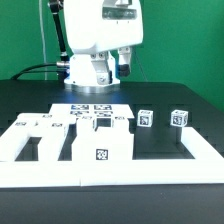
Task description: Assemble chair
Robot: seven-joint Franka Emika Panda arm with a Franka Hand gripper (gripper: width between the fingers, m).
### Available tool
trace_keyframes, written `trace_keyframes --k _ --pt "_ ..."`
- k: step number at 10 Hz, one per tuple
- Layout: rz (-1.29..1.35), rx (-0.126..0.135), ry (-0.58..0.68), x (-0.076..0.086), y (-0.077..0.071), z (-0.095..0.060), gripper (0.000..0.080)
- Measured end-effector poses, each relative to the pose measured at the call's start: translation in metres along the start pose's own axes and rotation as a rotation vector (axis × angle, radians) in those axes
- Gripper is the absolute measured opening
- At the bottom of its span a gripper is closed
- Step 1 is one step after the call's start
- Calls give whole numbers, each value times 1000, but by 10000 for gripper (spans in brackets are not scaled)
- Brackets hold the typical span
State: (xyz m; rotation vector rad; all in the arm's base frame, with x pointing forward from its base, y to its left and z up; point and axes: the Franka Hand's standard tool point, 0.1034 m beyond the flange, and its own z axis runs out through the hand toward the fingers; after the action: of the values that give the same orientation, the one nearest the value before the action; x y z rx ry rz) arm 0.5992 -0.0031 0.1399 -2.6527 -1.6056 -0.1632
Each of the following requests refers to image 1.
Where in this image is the white marker base plate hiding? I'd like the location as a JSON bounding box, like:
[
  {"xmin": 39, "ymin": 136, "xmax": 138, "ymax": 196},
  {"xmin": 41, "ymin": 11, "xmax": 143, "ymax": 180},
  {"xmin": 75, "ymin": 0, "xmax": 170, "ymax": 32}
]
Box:
[{"xmin": 49, "ymin": 104, "xmax": 134, "ymax": 119}]

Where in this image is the small tagged cube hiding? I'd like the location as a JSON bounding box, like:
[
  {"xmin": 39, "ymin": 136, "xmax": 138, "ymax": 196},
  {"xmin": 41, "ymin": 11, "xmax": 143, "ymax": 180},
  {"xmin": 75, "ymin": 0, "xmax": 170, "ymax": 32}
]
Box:
[
  {"xmin": 170, "ymin": 110, "xmax": 188, "ymax": 127},
  {"xmin": 137, "ymin": 110, "xmax": 153, "ymax": 127}
]

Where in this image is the black cable bundle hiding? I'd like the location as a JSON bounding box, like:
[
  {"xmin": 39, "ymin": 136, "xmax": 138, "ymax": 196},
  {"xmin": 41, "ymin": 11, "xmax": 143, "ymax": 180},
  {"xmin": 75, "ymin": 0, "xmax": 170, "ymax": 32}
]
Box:
[{"xmin": 9, "ymin": 63, "xmax": 69, "ymax": 81}]

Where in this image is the small tagged cube right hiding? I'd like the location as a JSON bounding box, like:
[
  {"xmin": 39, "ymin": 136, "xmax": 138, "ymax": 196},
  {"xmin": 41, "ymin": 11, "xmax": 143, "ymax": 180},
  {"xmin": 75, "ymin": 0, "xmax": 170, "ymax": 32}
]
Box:
[{"xmin": 170, "ymin": 110, "xmax": 188, "ymax": 127}]

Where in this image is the white U-shaped fence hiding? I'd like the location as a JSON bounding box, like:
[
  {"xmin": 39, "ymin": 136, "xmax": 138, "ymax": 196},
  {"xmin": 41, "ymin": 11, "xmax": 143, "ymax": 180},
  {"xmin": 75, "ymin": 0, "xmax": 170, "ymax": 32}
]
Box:
[{"xmin": 0, "ymin": 127, "xmax": 224, "ymax": 188}]

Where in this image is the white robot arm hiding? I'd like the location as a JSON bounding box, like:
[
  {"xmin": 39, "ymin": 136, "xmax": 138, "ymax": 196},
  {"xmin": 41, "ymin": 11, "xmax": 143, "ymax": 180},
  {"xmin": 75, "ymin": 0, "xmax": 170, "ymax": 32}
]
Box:
[{"xmin": 64, "ymin": 0, "xmax": 143, "ymax": 93}]

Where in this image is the white chair seat part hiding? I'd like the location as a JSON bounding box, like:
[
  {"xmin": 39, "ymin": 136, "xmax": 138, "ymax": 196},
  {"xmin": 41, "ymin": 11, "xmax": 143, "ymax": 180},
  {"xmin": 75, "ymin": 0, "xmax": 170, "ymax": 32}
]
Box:
[{"xmin": 71, "ymin": 117, "xmax": 134, "ymax": 162}]

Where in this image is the white chair back frame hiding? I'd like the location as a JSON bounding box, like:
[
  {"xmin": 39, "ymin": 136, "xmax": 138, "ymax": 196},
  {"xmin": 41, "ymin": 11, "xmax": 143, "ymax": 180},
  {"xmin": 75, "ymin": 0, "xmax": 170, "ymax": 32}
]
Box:
[{"xmin": 0, "ymin": 113, "xmax": 76, "ymax": 162}]

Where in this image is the small tagged cube left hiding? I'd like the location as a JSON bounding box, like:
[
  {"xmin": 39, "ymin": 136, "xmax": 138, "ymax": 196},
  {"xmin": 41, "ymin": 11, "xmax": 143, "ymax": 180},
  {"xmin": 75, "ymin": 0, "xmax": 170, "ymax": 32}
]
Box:
[{"xmin": 137, "ymin": 110, "xmax": 153, "ymax": 127}]

